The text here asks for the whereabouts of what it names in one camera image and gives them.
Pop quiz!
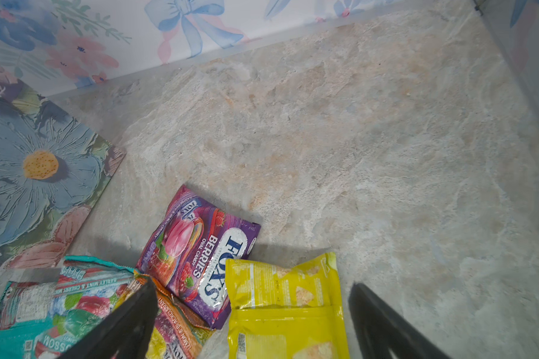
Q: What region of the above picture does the purple Fox's berries bag upper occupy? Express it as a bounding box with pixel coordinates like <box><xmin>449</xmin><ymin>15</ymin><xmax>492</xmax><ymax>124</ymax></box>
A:
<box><xmin>136</xmin><ymin>185</ymin><xmax>261</xmax><ymax>329</ymax></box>

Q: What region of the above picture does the floral paper gift bag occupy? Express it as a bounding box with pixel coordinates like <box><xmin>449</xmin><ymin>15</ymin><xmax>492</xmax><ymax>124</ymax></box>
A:
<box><xmin>0</xmin><ymin>66</ymin><xmax>125</xmax><ymax>269</ymax></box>

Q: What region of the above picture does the orange Fox's candy bag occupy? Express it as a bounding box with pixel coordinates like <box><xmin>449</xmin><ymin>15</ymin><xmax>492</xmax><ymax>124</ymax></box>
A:
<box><xmin>116</xmin><ymin>273</ymin><xmax>214</xmax><ymax>359</ymax></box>

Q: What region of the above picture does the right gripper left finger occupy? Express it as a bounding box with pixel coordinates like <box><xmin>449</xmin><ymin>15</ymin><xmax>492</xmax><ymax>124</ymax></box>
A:
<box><xmin>60</xmin><ymin>281</ymin><xmax>158</xmax><ymax>359</ymax></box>

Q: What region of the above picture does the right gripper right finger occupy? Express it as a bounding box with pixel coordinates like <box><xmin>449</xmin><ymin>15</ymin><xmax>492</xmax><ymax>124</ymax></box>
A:
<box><xmin>348</xmin><ymin>283</ymin><xmax>449</xmax><ymax>359</ymax></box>

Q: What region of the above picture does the teal Fox's mint candy bag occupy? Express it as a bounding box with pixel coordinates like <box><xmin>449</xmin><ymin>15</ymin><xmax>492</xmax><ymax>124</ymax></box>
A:
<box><xmin>0</xmin><ymin>256</ymin><xmax>134</xmax><ymax>358</ymax></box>

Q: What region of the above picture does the yellow snack packet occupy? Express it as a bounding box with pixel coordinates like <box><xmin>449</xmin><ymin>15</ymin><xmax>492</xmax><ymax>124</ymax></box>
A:
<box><xmin>226</xmin><ymin>252</ymin><xmax>350</xmax><ymax>358</ymax></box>

